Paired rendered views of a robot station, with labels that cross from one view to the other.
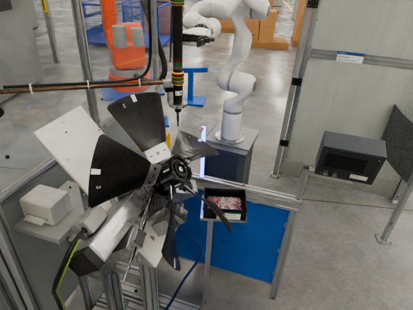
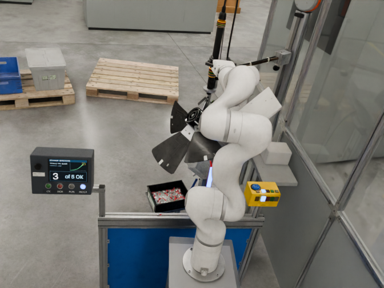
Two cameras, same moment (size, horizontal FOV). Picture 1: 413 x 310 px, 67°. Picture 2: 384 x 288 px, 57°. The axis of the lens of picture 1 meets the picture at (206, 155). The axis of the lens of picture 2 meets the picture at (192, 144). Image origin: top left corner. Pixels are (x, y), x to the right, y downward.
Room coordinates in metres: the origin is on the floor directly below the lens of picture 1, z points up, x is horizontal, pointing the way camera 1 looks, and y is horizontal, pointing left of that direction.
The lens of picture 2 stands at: (2.57, -0.74, 2.24)
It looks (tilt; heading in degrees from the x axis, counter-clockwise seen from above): 34 degrees down; 152
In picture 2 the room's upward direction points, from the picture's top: 9 degrees clockwise
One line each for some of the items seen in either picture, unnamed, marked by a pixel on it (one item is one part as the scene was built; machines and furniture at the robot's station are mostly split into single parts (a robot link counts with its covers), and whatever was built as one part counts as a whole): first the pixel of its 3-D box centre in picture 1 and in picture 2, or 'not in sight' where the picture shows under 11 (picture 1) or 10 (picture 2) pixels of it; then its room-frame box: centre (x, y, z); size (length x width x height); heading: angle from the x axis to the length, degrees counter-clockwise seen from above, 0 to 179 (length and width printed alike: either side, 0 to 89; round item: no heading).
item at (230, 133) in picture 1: (231, 123); (206, 250); (1.75, -0.14, 1.03); 0.19 x 0.19 x 0.18
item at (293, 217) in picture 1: (282, 258); (103, 271); (1.27, -0.49, 0.39); 0.04 x 0.04 x 0.78; 74
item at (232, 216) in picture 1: (224, 203); (168, 196); (1.21, -0.10, 0.85); 0.22 x 0.17 x 0.07; 90
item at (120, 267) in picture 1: (128, 269); not in sight; (1.00, 0.36, 0.56); 0.19 x 0.04 x 0.04; 74
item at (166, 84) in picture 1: (175, 93); (212, 81); (1.07, 0.13, 1.48); 0.09 x 0.07 x 0.10; 109
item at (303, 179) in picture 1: (302, 183); (102, 200); (1.27, -0.49, 0.96); 0.03 x 0.03 x 0.20; 74
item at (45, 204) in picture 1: (44, 206); (275, 151); (1.05, 0.73, 0.92); 0.17 x 0.16 x 0.11; 74
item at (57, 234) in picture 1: (64, 209); (271, 166); (1.11, 0.68, 0.85); 0.36 x 0.24 x 0.03; 164
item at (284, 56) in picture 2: not in sight; (282, 56); (0.87, 0.71, 1.53); 0.10 x 0.07 x 0.09; 109
